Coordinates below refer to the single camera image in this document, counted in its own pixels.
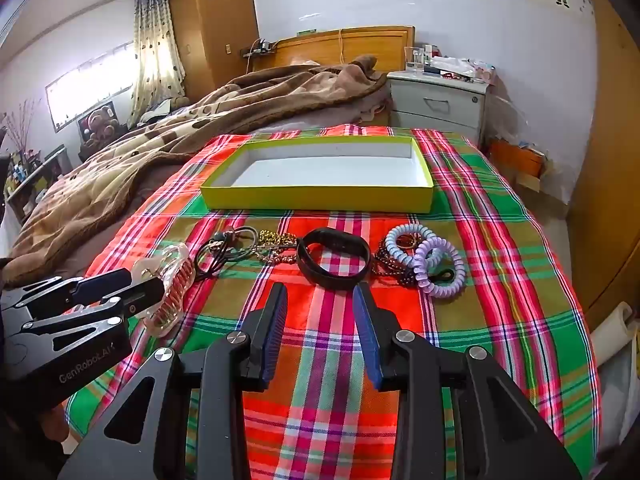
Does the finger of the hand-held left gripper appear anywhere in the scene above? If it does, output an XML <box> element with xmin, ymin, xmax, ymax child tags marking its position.
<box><xmin>10</xmin><ymin>267</ymin><xmax>133</xmax><ymax>318</ymax></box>
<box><xmin>22</xmin><ymin>278</ymin><xmax>166</xmax><ymax>356</ymax></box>

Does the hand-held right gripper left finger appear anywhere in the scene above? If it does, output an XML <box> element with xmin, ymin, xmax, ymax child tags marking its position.
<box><xmin>57</xmin><ymin>282</ymin><xmax>290</xmax><ymax>480</ymax></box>

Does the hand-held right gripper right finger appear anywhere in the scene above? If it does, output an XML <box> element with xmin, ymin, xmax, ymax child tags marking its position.
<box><xmin>352</xmin><ymin>282</ymin><xmax>583</xmax><ymax>480</ymax></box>

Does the clear hair claw clip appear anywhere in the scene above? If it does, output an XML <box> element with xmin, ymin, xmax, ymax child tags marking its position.
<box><xmin>132</xmin><ymin>244</ymin><xmax>193</xmax><ymax>338</ymax></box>

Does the black wristband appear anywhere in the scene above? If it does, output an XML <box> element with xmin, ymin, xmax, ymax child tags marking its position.
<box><xmin>296</xmin><ymin>228</ymin><xmax>372</xmax><ymax>291</ymax></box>

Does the purple coil hair tie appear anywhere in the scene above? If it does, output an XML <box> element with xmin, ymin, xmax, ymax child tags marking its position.
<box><xmin>413</xmin><ymin>239</ymin><xmax>466</xmax><ymax>300</ymax></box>

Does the blue coil hair tie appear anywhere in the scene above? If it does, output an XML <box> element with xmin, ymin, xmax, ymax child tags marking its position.
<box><xmin>386</xmin><ymin>225</ymin><xmax>431</xmax><ymax>263</ymax></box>

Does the grey cord necklace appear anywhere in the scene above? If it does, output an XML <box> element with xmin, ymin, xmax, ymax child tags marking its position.
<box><xmin>194</xmin><ymin>226</ymin><xmax>261</xmax><ymax>281</ymax></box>

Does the yellow-green shallow box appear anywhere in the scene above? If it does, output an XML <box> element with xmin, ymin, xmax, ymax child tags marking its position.
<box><xmin>200</xmin><ymin>135</ymin><xmax>434</xmax><ymax>215</ymax></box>

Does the cluttered shelf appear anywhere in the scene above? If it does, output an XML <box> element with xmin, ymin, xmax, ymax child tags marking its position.
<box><xmin>2</xmin><ymin>145</ymin><xmax>68</xmax><ymax>221</ymax></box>

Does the brown patterned blanket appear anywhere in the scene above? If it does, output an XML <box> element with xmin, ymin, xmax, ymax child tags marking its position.
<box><xmin>10</xmin><ymin>55</ymin><xmax>388</xmax><ymax>286</ymax></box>

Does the plaid cloth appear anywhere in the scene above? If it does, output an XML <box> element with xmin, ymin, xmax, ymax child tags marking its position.
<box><xmin>65</xmin><ymin>125</ymin><xmax>603</xmax><ymax>480</ymax></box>

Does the brown teddy bear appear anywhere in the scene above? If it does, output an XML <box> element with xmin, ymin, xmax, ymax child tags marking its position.
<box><xmin>80</xmin><ymin>105</ymin><xmax>121</xmax><ymax>146</ymax></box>

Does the window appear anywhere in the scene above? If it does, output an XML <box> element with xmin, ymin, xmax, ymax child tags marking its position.
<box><xmin>46</xmin><ymin>42</ymin><xmax>138</xmax><ymax>133</ymax></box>

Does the cardboard box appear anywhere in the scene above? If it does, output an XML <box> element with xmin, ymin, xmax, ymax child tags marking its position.
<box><xmin>515</xmin><ymin>170</ymin><xmax>543</xmax><ymax>193</ymax></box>

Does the dotted curtain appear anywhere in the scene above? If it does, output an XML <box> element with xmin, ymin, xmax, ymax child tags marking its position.
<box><xmin>131</xmin><ymin>0</ymin><xmax>186</xmax><ymax>128</ymax></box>

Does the orange box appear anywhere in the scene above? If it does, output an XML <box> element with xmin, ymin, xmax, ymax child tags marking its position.
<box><xmin>487</xmin><ymin>140</ymin><xmax>546</xmax><ymax>176</ymax></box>

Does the grey nightstand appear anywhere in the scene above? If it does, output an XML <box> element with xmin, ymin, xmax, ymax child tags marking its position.
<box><xmin>387</xmin><ymin>70</ymin><xmax>488</xmax><ymax>146</ymax></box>

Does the white paper roll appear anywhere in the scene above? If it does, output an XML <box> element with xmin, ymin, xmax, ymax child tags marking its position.
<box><xmin>590</xmin><ymin>301</ymin><xmax>636</xmax><ymax>366</ymax></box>

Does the clear plastic bag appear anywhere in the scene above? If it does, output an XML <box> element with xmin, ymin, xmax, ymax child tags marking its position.
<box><xmin>492</xmin><ymin>92</ymin><xmax>586</xmax><ymax>206</ymax></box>

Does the wooden wardrobe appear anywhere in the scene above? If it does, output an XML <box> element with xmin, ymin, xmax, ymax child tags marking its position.
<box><xmin>167</xmin><ymin>0</ymin><xmax>259</xmax><ymax>103</ymax></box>

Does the white plastic packet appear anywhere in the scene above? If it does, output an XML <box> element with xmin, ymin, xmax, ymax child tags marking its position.
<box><xmin>430</xmin><ymin>55</ymin><xmax>496</xmax><ymax>83</ymax></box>

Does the wooden door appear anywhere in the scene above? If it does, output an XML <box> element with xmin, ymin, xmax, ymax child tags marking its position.
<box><xmin>565</xmin><ymin>0</ymin><xmax>640</xmax><ymax>316</ymax></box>

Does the wooden headboard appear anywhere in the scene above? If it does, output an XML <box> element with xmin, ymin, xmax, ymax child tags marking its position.
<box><xmin>252</xmin><ymin>26</ymin><xmax>416</xmax><ymax>73</ymax></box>

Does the dark beaded bracelet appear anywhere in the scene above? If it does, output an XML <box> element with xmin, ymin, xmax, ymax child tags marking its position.
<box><xmin>374</xmin><ymin>237</ymin><xmax>426</xmax><ymax>288</ymax></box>

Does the gold chain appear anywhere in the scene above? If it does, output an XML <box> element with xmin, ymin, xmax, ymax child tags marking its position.
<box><xmin>257</xmin><ymin>230</ymin><xmax>306</xmax><ymax>268</ymax></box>

